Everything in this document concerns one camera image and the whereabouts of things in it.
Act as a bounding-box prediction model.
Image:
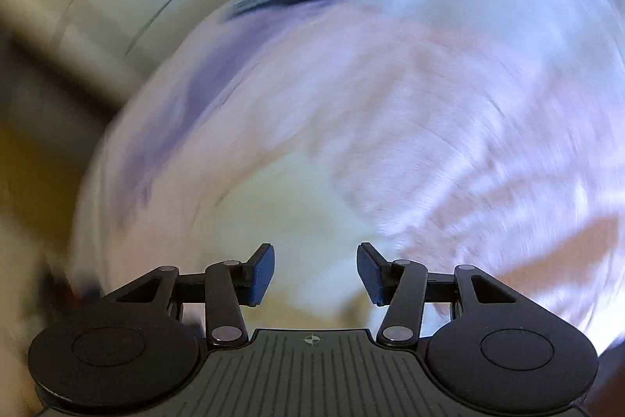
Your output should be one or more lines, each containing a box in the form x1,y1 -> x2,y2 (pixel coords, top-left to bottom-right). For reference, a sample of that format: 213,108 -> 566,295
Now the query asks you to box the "pink textured bed blanket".
69,0 -> 624,351

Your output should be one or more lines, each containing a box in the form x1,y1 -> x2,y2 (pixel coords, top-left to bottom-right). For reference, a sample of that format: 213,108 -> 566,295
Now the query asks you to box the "white long sleeve shirt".
194,154 -> 391,330

